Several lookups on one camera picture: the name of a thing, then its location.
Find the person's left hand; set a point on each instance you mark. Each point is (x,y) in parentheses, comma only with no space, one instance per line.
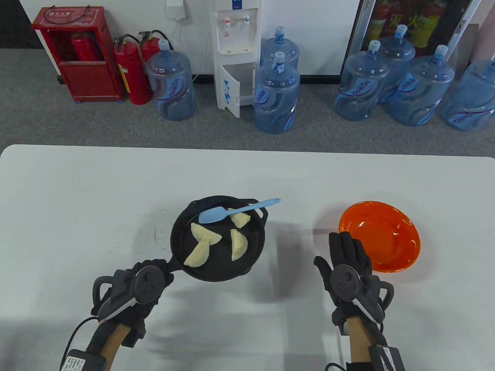
(135,328)

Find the person's right hand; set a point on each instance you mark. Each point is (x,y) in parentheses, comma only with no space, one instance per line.
(348,247)

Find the pale yellow dumpling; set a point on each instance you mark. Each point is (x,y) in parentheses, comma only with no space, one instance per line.
(240,219)
(197,256)
(239,245)
(206,234)

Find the black frying pan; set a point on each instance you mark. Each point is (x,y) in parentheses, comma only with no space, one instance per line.
(220,262)

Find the light blue dessert shovel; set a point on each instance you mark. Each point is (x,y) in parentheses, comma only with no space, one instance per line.
(212,215)

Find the person's right forearm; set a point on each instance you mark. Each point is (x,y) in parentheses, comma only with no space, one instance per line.
(357,340)

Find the black round tracker controller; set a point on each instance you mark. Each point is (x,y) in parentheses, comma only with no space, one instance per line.
(149,286)
(348,282)

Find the orange plastic bowl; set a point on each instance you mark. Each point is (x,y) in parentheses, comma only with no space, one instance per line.
(386,232)

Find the black labelled wrist box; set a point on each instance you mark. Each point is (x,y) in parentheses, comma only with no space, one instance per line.
(83,363)
(388,359)

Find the blue water jug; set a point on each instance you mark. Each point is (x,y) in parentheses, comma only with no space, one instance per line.
(359,89)
(421,92)
(400,54)
(280,48)
(276,100)
(470,100)
(172,89)

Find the glass fire hydrant cabinet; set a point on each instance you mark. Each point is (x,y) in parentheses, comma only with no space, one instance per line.
(417,23)

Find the white water dispenser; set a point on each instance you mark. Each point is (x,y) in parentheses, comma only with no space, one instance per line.
(236,38)

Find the red fire extinguisher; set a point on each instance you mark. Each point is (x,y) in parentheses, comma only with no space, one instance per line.
(149,46)
(131,77)
(83,48)

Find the red fire extinguisher cabinet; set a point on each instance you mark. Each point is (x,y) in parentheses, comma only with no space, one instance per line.
(93,77)

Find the white wall adapter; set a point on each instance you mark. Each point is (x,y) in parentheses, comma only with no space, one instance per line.
(176,9)

